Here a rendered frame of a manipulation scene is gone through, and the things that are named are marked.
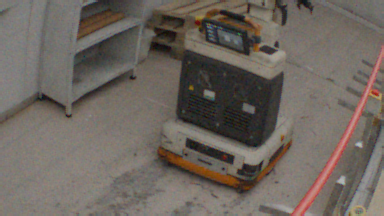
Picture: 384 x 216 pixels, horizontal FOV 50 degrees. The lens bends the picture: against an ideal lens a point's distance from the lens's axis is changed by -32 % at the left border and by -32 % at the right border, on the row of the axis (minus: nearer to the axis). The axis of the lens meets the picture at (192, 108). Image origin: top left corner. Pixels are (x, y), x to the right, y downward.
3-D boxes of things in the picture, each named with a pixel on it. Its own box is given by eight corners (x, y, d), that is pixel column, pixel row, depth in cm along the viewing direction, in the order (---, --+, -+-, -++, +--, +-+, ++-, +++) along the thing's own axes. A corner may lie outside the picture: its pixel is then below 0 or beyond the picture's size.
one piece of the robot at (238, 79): (253, 168, 307) (275, 29, 270) (169, 137, 331) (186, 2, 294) (276, 145, 334) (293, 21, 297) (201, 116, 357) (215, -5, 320)
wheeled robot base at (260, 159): (248, 195, 305) (258, 160, 294) (154, 159, 333) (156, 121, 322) (291, 148, 358) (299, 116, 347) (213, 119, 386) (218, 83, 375)
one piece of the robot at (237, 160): (240, 170, 302) (244, 157, 299) (175, 145, 320) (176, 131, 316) (243, 168, 304) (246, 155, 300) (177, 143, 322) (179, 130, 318)
